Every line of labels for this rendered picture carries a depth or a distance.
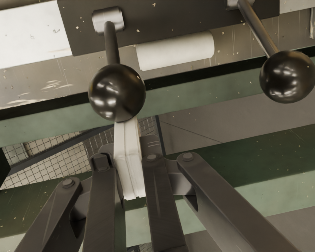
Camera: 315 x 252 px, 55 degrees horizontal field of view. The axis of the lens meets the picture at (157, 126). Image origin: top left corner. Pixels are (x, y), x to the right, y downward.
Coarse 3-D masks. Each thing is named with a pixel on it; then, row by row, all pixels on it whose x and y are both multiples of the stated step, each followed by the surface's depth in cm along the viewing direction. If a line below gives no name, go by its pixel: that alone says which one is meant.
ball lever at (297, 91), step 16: (224, 0) 28; (240, 0) 27; (256, 16) 25; (256, 32) 24; (272, 48) 23; (272, 64) 21; (288, 64) 20; (304, 64) 20; (272, 80) 21; (288, 80) 20; (304, 80) 20; (272, 96) 21; (288, 96) 21; (304, 96) 21
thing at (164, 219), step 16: (144, 160) 16; (160, 160) 16; (144, 176) 15; (160, 176) 14; (160, 192) 13; (160, 208) 12; (176, 208) 12; (160, 224) 12; (176, 224) 12; (160, 240) 11; (176, 240) 11
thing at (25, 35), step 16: (288, 0) 29; (304, 0) 29; (0, 16) 27; (16, 16) 27; (32, 16) 27; (48, 16) 27; (0, 32) 27; (16, 32) 28; (32, 32) 28; (48, 32) 28; (64, 32) 28; (0, 48) 28; (16, 48) 28; (32, 48) 28; (48, 48) 29; (64, 48) 29; (0, 64) 29; (16, 64) 29
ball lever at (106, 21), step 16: (96, 16) 26; (112, 16) 26; (96, 32) 27; (112, 32) 25; (112, 48) 23; (112, 64) 19; (96, 80) 19; (112, 80) 18; (128, 80) 18; (96, 96) 18; (112, 96) 18; (128, 96) 18; (144, 96) 19; (96, 112) 19; (112, 112) 19; (128, 112) 19
